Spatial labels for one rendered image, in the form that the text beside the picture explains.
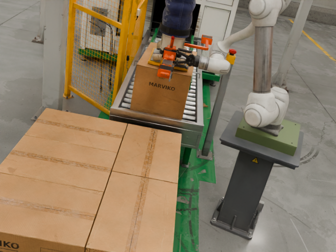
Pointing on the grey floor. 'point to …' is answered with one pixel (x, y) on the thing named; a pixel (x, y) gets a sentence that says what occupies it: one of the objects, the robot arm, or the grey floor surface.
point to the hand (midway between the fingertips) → (169, 55)
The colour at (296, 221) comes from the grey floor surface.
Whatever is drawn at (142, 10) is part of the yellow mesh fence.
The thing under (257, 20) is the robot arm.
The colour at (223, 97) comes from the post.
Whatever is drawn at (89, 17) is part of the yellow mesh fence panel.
